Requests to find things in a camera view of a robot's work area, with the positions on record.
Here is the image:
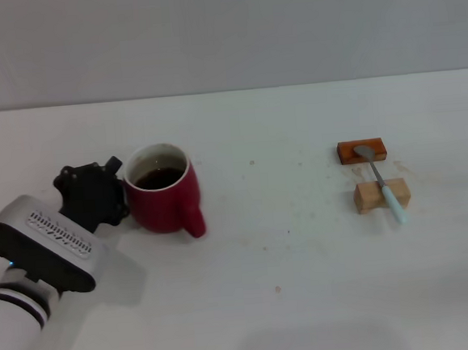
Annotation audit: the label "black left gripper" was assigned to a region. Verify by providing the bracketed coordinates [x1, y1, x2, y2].
[51, 154, 132, 237]

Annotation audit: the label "red ceramic mug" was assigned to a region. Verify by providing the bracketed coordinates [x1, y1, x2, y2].
[118, 140, 207, 244]

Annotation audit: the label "metal spoon light blue handle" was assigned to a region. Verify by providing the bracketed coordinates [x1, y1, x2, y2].
[352, 141, 409, 228]

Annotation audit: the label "dark coffee liquid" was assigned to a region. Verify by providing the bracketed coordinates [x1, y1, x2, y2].
[130, 165, 189, 192]

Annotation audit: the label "dark orange wooden block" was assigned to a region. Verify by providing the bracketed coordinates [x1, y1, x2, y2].
[335, 137, 389, 167]

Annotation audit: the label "light wooden block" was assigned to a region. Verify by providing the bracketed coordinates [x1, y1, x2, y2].
[352, 176, 413, 216]

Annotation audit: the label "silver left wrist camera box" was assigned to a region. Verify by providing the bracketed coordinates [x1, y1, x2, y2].
[0, 188, 106, 300]

